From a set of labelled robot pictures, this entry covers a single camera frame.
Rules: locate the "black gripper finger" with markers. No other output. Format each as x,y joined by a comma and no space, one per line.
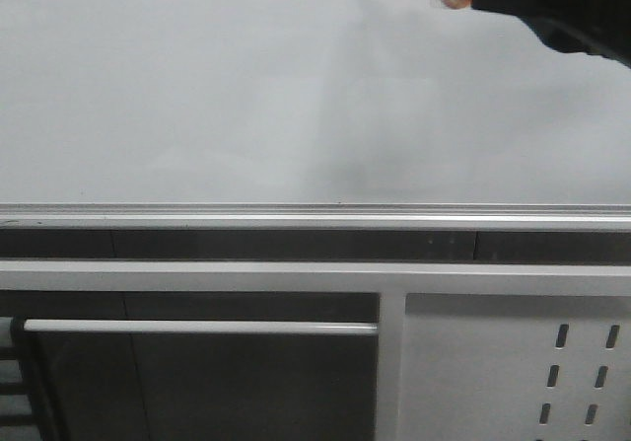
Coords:
593,27

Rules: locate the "white perforated pegboard panel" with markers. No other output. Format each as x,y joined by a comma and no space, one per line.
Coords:
515,368

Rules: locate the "white horizontal metal rod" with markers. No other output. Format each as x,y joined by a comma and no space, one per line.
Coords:
211,327

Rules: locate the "white metal stand frame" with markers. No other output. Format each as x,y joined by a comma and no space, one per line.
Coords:
393,281

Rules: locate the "white whiteboard with aluminium frame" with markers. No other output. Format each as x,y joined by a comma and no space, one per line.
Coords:
314,113

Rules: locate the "black chair frame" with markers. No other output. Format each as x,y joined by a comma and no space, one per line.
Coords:
26,413

